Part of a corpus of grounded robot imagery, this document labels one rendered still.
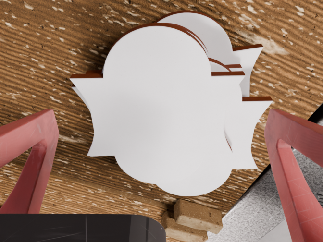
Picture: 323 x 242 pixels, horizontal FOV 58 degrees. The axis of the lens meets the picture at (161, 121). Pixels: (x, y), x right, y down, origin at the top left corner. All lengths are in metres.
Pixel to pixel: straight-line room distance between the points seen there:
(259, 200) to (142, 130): 0.24
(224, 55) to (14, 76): 0.19
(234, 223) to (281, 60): 0.26
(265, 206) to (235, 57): 0.25
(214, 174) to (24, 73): 0.20
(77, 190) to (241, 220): 0.23
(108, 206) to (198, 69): 0.23
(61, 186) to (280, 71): 0.27
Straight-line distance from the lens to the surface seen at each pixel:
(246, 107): 0.24
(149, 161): 0.26
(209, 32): 0.24
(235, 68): 0.24
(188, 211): 0.36
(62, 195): 0.38
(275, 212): 0.45
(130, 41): 0.20
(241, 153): 0.27
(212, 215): 0.38
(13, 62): 0.29
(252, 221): 0.46
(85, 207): 0.39
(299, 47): 0.28
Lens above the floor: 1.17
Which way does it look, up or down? 55 degrees down
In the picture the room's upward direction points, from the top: 180 degrees clockwise
